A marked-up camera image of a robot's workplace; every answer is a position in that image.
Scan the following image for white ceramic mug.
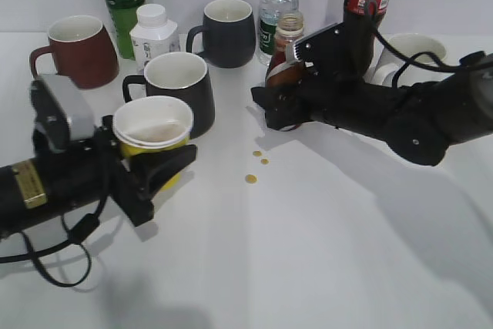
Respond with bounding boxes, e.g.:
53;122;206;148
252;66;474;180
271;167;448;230
367;34;447;87

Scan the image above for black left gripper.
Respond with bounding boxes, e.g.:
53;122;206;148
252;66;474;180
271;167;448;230
32;115;197;227

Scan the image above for Nescafe coffee bottle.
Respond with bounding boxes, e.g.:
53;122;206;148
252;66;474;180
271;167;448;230
265;11;306;133

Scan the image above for coffee drop spill lower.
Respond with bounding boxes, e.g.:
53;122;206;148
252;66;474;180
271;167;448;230
245;174;257;184

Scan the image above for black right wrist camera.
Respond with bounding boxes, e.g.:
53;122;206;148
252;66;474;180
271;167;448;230
284;19;375;76

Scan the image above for yellow paper cup stack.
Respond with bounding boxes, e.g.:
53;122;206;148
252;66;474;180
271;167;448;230
112;96;195;192

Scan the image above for clear water bottle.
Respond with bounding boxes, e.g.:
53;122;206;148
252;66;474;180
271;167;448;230
257;0;299;65

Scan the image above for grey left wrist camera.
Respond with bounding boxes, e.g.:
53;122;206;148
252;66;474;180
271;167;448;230
29;74;96;153

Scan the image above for black ceramic mug front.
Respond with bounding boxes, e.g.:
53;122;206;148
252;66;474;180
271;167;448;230
122;52;215;139

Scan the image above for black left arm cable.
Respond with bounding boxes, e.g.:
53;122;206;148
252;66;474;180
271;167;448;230
0;186;109;288

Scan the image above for dark red ceramic mug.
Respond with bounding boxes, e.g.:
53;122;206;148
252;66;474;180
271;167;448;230
29;15;119;89

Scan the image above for dark blue ceramic mug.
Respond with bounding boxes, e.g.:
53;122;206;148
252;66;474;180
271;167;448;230
186;0;257;69

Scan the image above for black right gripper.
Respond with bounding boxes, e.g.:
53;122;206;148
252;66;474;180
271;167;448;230
250;78;401;140

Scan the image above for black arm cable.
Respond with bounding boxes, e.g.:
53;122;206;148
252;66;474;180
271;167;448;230
357;0;475;87
0;186;109;288

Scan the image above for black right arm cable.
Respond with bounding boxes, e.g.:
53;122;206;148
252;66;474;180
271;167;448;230
357;0;475;87

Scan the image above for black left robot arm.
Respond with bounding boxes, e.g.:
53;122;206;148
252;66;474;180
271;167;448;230
1;116;197;236

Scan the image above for small white milk bottle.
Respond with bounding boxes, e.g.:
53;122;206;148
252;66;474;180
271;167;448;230
129;4;180;73

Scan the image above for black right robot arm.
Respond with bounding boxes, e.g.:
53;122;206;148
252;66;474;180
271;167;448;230
251;51;492;166

